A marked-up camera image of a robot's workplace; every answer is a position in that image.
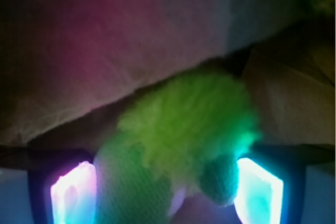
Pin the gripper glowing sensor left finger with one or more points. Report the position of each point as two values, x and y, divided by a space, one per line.
47 186

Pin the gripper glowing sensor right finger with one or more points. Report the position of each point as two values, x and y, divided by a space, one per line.
287 184

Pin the green fuzzy plush animal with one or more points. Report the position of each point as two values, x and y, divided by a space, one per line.
183 138

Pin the brown paper bag tray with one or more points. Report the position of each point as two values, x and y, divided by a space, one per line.
63 59

